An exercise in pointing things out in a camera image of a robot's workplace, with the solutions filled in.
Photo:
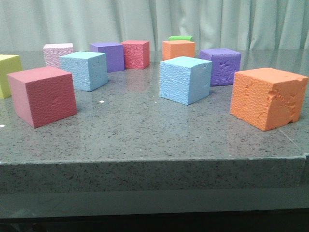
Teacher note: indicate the purple dented foam cube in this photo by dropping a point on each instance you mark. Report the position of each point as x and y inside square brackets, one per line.
[225, 62]

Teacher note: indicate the pale green curtain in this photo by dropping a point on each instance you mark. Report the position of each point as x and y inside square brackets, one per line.
[27, 25]

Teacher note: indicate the dark red foam cube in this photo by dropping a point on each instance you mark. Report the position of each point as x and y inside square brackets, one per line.
[42, 95]

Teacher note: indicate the pink foam cube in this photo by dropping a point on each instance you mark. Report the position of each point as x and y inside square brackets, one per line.
[52, 53]

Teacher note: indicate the small orange foam cube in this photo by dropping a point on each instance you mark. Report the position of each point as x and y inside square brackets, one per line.
[177, 48]

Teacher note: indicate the yellow foam cube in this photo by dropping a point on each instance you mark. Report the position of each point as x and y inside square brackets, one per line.
[8, 64]

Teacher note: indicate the light blue foam cube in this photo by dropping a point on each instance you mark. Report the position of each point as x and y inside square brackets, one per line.
[185, 79]
[89, 69]

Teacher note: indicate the large damaged orange cube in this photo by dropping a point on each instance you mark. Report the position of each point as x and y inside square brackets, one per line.
[268, 98]

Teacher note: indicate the green foam block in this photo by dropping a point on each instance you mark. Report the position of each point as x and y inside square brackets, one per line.
[173, 38]

